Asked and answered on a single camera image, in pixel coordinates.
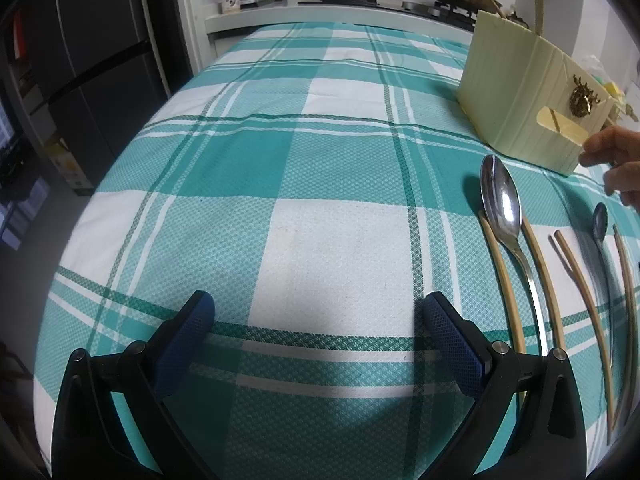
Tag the small steel spoon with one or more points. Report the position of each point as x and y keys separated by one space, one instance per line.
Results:
x=600 y=222

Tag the wooden chopstick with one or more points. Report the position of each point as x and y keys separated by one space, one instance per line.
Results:
x=585 y=300
x=538 y=7
x=545 y=280
x=502 y=280
x=492 y=2
x=631 y=300

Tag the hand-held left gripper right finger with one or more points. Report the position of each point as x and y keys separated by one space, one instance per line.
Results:
x=452 y=340

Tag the black refrigerator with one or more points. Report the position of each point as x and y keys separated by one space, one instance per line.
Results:
x=100 y=35

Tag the teal plaid tablecloth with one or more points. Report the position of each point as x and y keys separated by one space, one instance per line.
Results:
x=325 y=260

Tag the clear bag of colourful sponges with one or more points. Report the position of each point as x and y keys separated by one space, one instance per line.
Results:
x=610 y=87

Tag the cardboard box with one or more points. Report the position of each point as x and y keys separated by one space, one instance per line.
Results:
x=70 y=165

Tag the person's right hand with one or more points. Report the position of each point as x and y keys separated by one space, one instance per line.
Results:
x=617 y=145

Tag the large steel spoon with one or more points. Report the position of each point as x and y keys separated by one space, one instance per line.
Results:
x=500 y=200

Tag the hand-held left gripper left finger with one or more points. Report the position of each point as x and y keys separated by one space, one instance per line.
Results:
x=187 y=340

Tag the cream utensil holder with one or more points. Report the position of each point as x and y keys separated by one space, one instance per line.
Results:
x=510 y=90

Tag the window with grille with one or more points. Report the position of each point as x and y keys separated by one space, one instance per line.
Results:
x=22 y=210

